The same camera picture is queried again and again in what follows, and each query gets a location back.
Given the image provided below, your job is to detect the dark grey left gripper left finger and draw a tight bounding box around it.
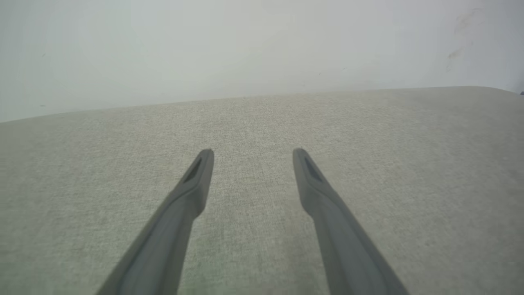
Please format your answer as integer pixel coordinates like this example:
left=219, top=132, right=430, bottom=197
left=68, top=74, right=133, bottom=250
left=96, top=148, right=215, bottom=295

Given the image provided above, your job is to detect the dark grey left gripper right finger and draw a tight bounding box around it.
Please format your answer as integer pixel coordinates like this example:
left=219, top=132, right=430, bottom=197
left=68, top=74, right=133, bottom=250
left=292, top=148, right=410, bottom=295

